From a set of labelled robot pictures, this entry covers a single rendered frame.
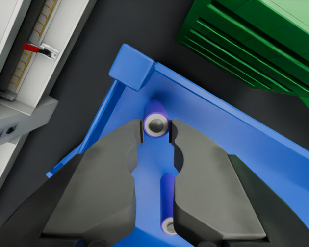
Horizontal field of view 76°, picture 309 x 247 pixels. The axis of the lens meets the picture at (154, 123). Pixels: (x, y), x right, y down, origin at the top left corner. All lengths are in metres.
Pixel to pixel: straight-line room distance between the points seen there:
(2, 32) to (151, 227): 0.36
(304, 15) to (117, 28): 0.51
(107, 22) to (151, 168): 0.56
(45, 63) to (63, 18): 0.12
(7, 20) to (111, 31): 0.35
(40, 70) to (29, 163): 0.41
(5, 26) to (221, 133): 0.36
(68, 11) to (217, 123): 0.47
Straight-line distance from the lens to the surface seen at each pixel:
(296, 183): 0.26
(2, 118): 0.55
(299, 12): 0.32
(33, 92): 0.63
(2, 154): 0.73
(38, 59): 0.60
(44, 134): 0.82
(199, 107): 0.19
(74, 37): 0.71
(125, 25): 0.69
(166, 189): 0.19
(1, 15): 0.42
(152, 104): 0.16
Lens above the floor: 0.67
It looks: 75 degrees down
